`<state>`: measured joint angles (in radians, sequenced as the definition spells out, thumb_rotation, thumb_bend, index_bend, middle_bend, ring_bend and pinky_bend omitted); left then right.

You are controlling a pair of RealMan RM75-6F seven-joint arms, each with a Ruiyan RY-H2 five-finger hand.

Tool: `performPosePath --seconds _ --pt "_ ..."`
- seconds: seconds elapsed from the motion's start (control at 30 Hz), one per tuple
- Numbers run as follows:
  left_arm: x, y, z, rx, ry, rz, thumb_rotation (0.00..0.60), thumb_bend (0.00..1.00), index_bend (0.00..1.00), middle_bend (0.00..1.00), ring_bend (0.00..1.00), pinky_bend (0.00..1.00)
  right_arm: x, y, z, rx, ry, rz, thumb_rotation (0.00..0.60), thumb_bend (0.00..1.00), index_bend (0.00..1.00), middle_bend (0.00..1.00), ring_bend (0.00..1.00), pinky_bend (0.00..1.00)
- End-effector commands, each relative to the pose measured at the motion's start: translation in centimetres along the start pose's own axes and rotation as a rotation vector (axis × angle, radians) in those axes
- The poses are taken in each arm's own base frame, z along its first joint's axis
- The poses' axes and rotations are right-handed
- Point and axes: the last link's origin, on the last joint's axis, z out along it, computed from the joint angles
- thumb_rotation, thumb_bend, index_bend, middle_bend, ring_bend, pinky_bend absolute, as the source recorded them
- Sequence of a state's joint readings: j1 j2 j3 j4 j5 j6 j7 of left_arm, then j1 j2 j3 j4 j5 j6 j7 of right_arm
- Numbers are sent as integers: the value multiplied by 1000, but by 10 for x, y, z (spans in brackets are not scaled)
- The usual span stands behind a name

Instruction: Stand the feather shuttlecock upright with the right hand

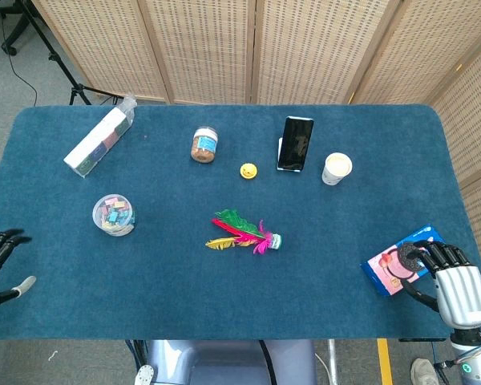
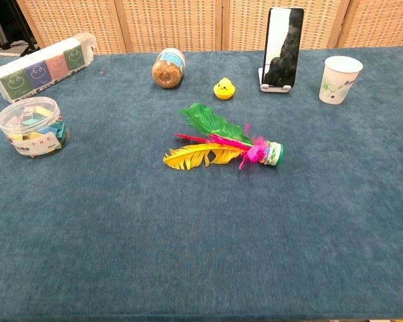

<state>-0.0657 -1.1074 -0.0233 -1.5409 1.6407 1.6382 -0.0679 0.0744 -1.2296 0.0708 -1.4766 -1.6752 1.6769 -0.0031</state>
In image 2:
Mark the white floral paper cup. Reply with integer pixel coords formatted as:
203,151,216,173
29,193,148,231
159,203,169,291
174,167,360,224
318,56,364,105

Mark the wooden rattan folding screen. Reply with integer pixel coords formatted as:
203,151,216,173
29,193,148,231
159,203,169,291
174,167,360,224
15,0,403,54

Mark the white phone stand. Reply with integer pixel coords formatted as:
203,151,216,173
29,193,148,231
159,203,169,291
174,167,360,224
257,67,294,93

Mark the clear jar of brown granules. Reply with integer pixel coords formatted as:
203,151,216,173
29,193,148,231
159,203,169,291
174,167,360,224
151,48,187,90

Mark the blue table cloth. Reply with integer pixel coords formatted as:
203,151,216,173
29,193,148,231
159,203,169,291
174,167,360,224
0,46,403,320

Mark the black smartphone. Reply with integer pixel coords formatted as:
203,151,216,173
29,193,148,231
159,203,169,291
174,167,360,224
263,7,305,87

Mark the tissue packs multipack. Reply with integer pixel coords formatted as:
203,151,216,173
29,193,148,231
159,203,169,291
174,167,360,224
0,32,97,104

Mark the clear tub of binder clips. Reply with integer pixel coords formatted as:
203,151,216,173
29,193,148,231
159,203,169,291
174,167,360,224
0,96,72,158

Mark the yellow chick toy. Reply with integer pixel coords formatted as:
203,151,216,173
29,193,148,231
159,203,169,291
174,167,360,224
213,77,236,101

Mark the colourful feather shuttlecock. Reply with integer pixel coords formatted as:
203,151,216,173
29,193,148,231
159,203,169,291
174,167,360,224
163,102,285,171

